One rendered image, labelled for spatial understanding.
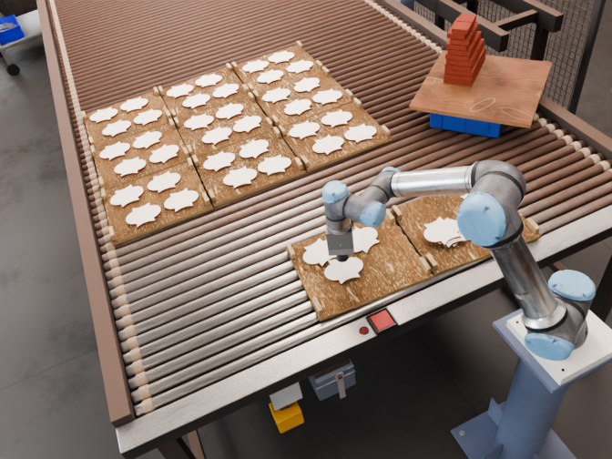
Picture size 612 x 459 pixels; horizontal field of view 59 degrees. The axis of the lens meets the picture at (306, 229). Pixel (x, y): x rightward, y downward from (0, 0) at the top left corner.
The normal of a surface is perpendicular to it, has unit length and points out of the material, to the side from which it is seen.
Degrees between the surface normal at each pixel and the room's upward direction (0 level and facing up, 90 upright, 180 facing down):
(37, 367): 0
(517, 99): 0
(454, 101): 0
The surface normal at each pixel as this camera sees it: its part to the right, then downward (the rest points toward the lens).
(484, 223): -0.63, 0.53
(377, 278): -0.13, -0.69
